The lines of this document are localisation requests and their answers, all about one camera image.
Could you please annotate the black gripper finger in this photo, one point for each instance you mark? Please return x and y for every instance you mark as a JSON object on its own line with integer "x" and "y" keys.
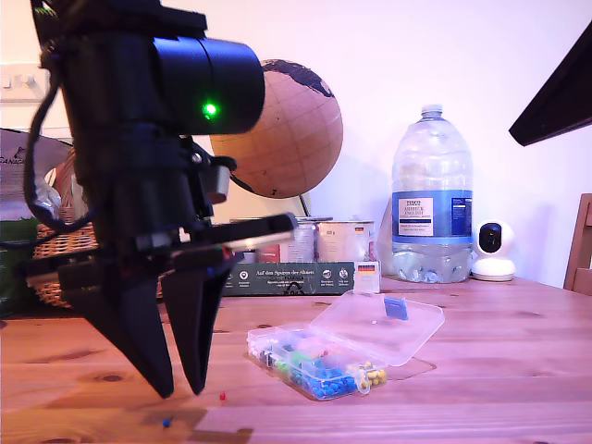
{"x": 573, "y": 115}
{"x": 564, "y": 78}

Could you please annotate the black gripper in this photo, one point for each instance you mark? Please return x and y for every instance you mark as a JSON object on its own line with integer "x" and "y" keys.
{"x": 139, "y": 199}

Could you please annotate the blue ball-head pin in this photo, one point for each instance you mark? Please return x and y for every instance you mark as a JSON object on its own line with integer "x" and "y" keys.
{"x": 165, "y": 422}

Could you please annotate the wooden chair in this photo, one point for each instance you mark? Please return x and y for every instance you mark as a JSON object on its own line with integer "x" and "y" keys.
{"x": 580, "y": 250}

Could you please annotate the green and white cardboard tray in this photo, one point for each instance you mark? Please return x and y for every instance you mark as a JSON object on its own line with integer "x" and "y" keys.
{"x": 300, "y": 277}

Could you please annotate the large clear water bottle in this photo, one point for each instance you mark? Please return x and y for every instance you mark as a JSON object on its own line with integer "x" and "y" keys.
{"x": 432, "y": 162}

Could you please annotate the clear plastic pin organizer box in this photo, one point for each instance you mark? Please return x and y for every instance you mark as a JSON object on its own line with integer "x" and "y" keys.
{"x": 333, "y": 384}

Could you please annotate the cork globe on stand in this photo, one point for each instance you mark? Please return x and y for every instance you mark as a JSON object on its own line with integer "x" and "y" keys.
{"x": 296, "y": 148}

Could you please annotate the green and silver food bag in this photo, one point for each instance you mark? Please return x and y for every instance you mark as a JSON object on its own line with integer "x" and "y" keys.
{"x": 11, "y": 162}

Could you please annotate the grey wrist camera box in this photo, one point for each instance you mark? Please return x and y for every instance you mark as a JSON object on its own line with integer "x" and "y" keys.
{"x": 223, "y": 178}

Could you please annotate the small white round camera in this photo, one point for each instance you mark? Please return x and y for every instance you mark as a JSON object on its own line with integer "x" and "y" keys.
{"x": 492, "y": 270}

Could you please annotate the white wall light switch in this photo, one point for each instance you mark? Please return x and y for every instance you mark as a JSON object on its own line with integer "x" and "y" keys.
{"x": 14, "y": 81}

